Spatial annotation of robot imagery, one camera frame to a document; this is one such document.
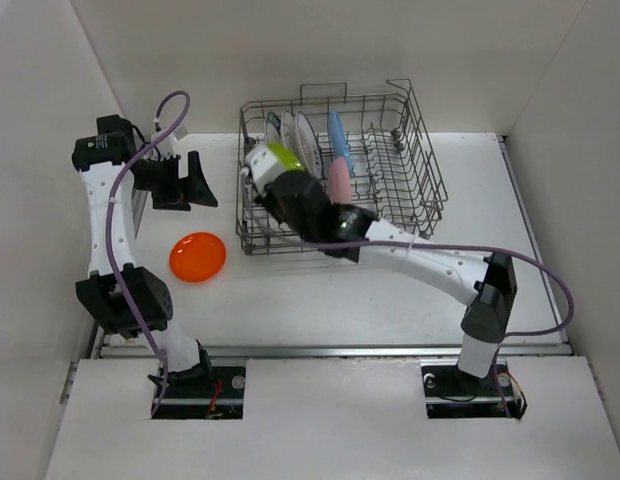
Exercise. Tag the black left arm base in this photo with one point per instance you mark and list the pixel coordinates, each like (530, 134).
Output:
(221, 398)

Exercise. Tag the front aluminium rail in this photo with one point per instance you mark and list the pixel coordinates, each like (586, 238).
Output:
(373, 351)

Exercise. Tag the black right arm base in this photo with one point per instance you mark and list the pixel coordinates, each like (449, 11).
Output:
(452, 394)

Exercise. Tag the blue plate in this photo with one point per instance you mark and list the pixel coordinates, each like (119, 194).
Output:
(337, 136)

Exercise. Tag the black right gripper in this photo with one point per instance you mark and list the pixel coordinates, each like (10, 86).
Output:
(265, 199)

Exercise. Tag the patterned white plate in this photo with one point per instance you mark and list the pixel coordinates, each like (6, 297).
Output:
(308, 146)

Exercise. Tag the grey wire dish rack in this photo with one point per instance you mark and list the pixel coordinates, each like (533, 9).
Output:
(393, 168)

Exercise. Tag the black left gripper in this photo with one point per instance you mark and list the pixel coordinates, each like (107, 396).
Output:
(181, 193)

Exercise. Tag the orange plate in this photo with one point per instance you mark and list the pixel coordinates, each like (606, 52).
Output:
(197, 257)

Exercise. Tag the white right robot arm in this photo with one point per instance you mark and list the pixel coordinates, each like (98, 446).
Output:
(485, 285)

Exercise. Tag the white blue-rimmed plate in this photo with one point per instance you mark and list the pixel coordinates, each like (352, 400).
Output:
(288, 131)

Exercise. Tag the pink plate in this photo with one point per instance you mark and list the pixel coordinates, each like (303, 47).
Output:
(338, 182)

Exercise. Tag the white plate with green rim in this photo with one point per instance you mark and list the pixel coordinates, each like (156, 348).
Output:
(272, 128)

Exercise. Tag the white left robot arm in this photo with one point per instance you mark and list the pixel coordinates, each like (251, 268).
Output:
(184, 359)

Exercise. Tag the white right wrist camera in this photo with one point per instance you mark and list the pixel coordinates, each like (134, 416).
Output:
(264, 165)

